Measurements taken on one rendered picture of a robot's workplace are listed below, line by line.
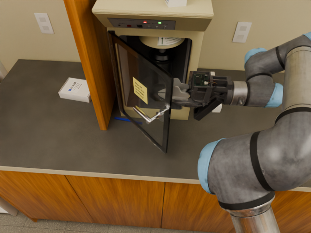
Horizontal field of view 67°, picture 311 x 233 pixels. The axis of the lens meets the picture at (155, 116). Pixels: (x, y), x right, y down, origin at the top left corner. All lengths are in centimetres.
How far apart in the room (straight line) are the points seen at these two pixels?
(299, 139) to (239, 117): 75
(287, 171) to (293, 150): 4
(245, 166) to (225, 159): 4
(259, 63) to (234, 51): 63
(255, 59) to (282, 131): 38
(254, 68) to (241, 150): 37
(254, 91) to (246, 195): 34
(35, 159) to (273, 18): 127
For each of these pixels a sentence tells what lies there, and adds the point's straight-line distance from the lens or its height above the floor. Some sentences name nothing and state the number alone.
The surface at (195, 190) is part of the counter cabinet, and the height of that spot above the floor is 77.
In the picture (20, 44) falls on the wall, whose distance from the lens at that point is 163.
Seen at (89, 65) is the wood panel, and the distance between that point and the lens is 83.
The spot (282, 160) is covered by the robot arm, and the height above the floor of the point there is 146.
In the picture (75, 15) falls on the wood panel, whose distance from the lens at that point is 75.
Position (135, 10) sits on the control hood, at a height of 151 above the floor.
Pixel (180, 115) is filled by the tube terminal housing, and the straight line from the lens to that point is 109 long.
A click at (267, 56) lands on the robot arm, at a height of 138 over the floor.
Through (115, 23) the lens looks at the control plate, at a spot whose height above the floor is 144.
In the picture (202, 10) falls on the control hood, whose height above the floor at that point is 151.
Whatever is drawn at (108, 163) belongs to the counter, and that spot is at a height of 94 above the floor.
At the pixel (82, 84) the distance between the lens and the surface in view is 127.
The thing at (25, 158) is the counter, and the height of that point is 94.
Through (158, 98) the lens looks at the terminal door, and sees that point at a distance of 73.
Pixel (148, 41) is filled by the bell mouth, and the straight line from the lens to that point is 88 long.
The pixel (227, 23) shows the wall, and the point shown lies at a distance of 132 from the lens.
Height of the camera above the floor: 180
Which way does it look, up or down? 50 degrees down
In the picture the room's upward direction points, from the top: 1 degrees clockwise
